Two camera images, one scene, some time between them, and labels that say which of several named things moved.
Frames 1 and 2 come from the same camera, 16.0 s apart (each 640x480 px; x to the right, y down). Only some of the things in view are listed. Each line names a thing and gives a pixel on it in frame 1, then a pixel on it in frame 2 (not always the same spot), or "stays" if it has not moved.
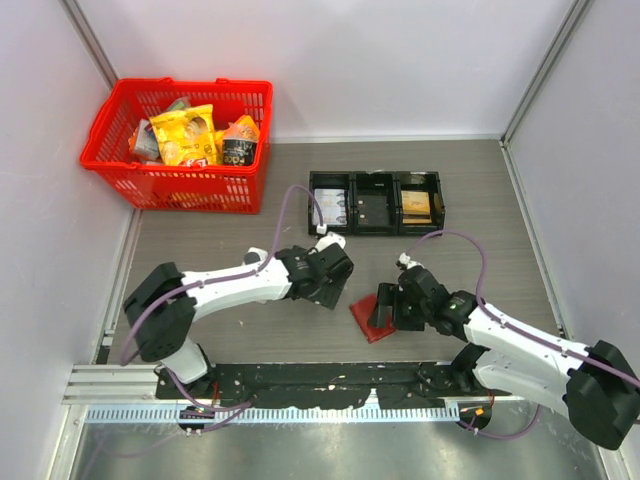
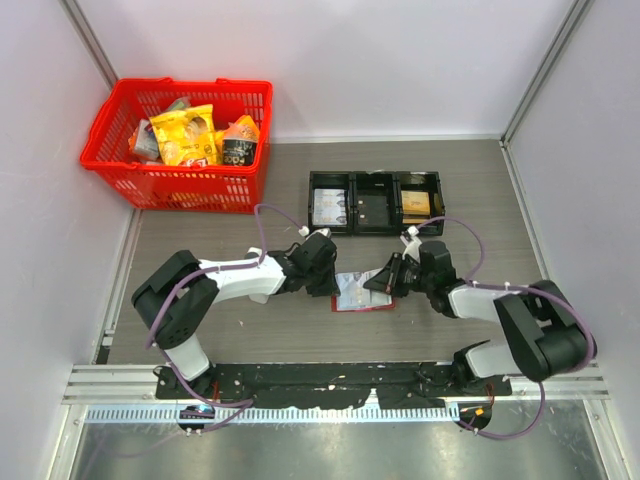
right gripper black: (390, 294) → (388, 280)
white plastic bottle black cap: (254, 255) stays
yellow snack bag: (187, 138) stays
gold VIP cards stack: (416, 207) stays
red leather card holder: (363, 310) → (355, 297)
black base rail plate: (330, 386) stays
